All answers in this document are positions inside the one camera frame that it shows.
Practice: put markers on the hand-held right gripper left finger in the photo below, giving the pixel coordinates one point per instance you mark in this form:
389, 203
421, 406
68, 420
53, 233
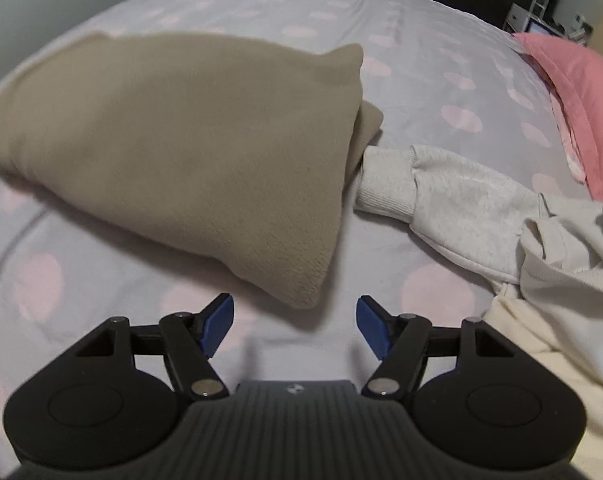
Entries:
216, 325

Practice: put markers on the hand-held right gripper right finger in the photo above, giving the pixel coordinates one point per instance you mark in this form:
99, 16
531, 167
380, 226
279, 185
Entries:
374, 327

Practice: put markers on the taupe fleece garment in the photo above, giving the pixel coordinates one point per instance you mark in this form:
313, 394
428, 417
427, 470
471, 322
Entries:
181, 150

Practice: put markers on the cream garment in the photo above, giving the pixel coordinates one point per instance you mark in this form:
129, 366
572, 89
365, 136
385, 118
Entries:
516, 320

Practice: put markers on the white sweatshirt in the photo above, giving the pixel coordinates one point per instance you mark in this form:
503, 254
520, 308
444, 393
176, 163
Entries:
471, 200

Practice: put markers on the bed with polka dot sheet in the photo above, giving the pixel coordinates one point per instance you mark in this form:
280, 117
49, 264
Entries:
421, 75

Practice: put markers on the pink patterned pillow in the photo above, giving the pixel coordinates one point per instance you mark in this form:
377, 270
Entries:
566, 140

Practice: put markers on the white nightstand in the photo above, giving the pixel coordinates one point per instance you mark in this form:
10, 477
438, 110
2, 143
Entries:
519, 17

